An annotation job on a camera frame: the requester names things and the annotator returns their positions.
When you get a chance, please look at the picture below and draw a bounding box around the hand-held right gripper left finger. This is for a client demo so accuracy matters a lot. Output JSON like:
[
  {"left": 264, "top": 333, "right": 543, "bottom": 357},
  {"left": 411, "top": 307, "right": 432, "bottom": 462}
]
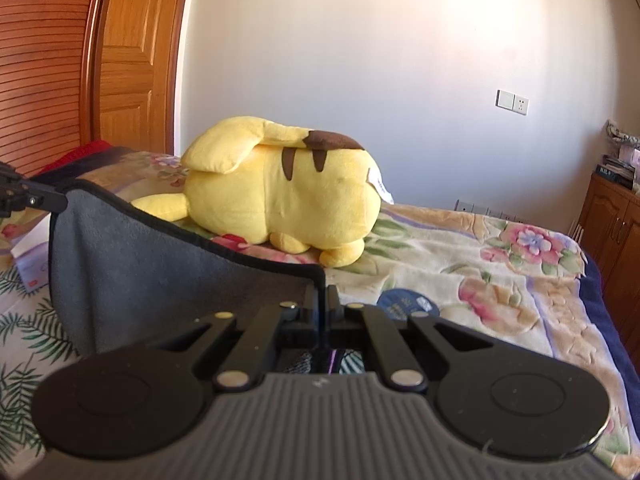
[{"left": 145, "top": 281, "right": 322, "bottom": 393}]

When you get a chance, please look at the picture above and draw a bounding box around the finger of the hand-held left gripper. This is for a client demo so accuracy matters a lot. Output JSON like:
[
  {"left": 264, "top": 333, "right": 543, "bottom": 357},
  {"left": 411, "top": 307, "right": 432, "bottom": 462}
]
[{"left": 0, "top": 161, "right": 69, "bottom": 219}]

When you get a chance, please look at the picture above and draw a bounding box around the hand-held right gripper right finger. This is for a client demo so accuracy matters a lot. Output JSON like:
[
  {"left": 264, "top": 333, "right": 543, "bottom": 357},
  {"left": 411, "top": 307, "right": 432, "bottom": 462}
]
[{"left": 326, "top": 284, "right": 502, "bottom": 394}]

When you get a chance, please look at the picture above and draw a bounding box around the grey towel with black edge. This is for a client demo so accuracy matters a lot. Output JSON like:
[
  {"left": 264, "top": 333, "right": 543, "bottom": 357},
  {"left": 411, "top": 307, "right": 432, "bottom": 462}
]
[{"left": 47, "top": 179, "right": 327, "bottom": 357}]

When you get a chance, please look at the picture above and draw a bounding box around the red cloth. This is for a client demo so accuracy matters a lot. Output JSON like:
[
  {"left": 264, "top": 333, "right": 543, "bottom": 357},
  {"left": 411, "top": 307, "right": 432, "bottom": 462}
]
[{"left": 33, "top": 140, "right": 117, "bottom": 177}]

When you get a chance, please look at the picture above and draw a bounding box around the white box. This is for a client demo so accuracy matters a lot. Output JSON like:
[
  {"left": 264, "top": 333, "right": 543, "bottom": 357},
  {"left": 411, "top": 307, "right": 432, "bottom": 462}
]
[{"left": 10, "top": 241, "right": 52, "bottom": 294}]

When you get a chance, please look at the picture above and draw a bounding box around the blue round disc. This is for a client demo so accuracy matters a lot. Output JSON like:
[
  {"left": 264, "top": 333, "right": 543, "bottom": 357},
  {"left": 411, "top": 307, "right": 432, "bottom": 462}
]
[{"left": 377, "top": 288, "right": 441, "bottom": 322}]

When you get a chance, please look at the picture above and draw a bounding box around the yellow plush toy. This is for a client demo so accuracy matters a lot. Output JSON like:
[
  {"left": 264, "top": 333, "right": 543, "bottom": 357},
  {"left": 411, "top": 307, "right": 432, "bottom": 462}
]
[{"left": 131, "top": 115, "right": 394, "bottom": 267}]

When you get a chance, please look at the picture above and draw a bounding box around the louvered wooden wardrobe door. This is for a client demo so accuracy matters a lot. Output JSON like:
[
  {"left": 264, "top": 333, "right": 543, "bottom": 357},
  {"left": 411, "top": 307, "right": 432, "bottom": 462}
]
[{"left": 0, "top": 0, "right": 112, "bottom": 179}]

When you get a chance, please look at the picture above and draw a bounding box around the leaf print bed sheet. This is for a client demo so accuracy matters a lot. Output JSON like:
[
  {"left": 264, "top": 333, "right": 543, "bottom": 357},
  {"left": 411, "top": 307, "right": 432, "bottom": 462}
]
[{"left": 0, "top": 264, "right": 87, "bottom": 463}]

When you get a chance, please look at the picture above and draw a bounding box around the floral blanket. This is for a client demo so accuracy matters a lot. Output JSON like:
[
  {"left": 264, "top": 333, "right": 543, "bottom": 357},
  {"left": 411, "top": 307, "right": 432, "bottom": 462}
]
[{"left": 0, "top": 146, "right": 621, "bottom": 478}]

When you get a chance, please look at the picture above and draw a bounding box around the dark blue blanket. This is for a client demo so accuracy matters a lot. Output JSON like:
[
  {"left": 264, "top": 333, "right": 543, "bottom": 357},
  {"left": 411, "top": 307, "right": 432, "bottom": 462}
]
[{"left": 581, "top": 252, "right": 640, "bottom": 413}]

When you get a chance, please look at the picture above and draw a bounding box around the wooden cabinet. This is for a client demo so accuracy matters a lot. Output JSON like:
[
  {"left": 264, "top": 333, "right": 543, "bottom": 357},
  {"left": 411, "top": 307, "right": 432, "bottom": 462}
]
[{"left": 569, "top": 172, "right": 640, "bottom": 357}]

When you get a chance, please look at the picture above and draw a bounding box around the stack of books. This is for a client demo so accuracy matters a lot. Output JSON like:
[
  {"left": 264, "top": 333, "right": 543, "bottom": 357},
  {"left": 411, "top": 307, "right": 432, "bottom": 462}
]
[{"left": 594, "top": 154, "right": 639, "bottom": 191}]

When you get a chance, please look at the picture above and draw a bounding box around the white wall switch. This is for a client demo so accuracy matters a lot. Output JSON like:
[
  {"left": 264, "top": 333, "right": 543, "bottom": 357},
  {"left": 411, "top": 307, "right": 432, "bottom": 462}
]
[{"left": 496, "top": 89, "right": 530, "bottom": 116}]

